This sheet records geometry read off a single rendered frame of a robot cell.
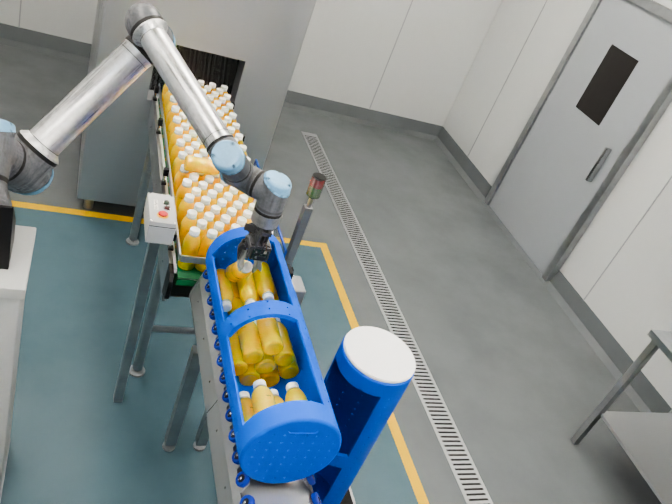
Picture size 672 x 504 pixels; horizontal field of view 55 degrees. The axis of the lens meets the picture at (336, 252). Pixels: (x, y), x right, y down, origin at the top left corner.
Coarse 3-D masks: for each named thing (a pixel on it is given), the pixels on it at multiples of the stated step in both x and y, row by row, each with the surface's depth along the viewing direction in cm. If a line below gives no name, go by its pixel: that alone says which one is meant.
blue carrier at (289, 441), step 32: (224, 256) 237; (288, 288) 214; (224, 320) 204; (288, 320) 227; (224, 352) 197; (320, 384) 184; (256, 416) 171; (288, 416) 168; (320, 416) 171; (256, 448) 170; (288, 448) 174; (320, 448) 178; (288, 480) 183
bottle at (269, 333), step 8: (256, 320) 208; (264, 320) 205; (272, 320) 205; (264, 328) 202; (272, 328) 202; (264, 336) 200; (272, 336) 199; (280, 336) 202; (264, 344) 198; (272, 344) 199; (280, 344) 199; (264, 352) 200; (272, 352) 201
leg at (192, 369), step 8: (192, 352) 259; (192, 360) 260; (192, 368) 263; (184, 376) 268; (192, 376) 266; (184, 384) 267; (192, 384) 269; (184, 392) 270; (192, 392) 272; (176, 400) 277; (184, 400) 273; (176, 408) 275; (184, 408) 276; (176, 416) 278; (184, 416) 280; (168, 424) 287; (176, 424) 282; (168, 432) 285; (176, 432) 285; (168, 440) 287; (176, 440) 288; (168, 448) 291
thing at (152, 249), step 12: (156, 252) 257; (144, 264) 259; (144, 276) 263; (144, 288) 266; (144, 300) 270; (132, 312) 276; (132, 324) 276; (132, 336) 281; (132, 348) 285; (120, 372) 292; (120, 384) 297; (120, 396) 301
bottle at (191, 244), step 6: (186, 240) 247; (192, 240) 246; (198, 240) 248; (186, 246) 247; (192, 246) 247; (198, 246) 249; (186, 252) 249; (192, 252) 249; (180, 264) 252; (186, 264) 252; (192, 264) 253
